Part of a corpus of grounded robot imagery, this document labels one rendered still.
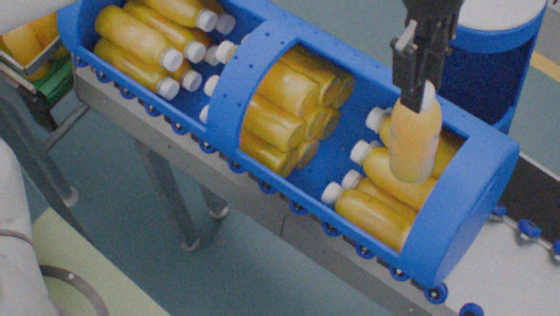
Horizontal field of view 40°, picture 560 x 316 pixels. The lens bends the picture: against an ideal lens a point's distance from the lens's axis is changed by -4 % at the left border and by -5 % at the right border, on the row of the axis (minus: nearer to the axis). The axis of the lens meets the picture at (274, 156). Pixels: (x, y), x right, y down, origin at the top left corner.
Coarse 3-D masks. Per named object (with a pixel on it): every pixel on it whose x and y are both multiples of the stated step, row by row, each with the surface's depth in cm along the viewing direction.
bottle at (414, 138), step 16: (400, 112) 104; (432, 112) 103; (400, 128) 105; (416, 128) 104; (432, 128) 104; (400, 144) 108; (416, 144) 106; (432, 144) 108; (400, 160) 111; (416, 160) 110; (432, 160) 112; (400, 176) 115; (416, 176) 114
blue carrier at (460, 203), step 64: (128, 0) 166; (256, 0) 141; (192, 64) 166; (256, 64) 131; (192, 128) 143; (448, 128) 141; (320, 192) 147; (448, 192) 117; (384, 256) 128; (448, 256) 123
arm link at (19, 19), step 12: (0, 0) 62; (12, 0) 62; (24, 0) 63; (36, 0) 63; (48, 0) 64; (60, 0) 64; (72, 0) 65; (0, 12) 62; (12, 12) 63; (24, 12) 63; (36, 12) 64; (48, 12) 65; (0, 24) 63; (12, 24) 64; (24, 24) 66
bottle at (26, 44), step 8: (8, 32) 162; (16, 32) 162; (24, 32) 163; (32, 32) 166; (8, 40) 163; (16, 40) 163; (24, 40) 164; (32, 40) 166; (8, 48) 166; (16, 48) 165; (24, 48) 165; (32, 48) 167; (40, 48) 170; (16, 56) 167; (24, 56) 167; (32, 56) 168; (24, 64) 170; (48, 64) 175; (40, 72) 174; (32, 80) 175
